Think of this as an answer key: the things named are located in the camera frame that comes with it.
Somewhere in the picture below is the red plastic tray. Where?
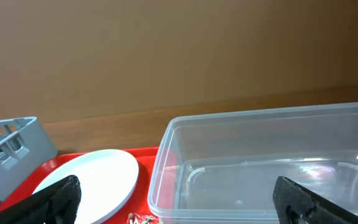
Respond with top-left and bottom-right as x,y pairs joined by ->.
0,147 -> 158,224

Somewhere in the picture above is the red snack wrapper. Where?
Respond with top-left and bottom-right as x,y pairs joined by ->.
127,213 -> 162,224

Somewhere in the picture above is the light blue plate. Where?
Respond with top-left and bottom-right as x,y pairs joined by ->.
34,149 -> 139,224

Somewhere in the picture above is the clear plastic bin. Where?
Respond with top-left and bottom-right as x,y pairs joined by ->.
147,103 -> 358,223

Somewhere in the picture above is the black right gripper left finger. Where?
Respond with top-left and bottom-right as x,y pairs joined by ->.
0,175 -> 81,224

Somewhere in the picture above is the grey dishwasher rack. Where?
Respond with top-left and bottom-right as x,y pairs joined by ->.
0,116 -> 58,204

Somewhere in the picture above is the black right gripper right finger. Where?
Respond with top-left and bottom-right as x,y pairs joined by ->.
272,176 -> 358,224

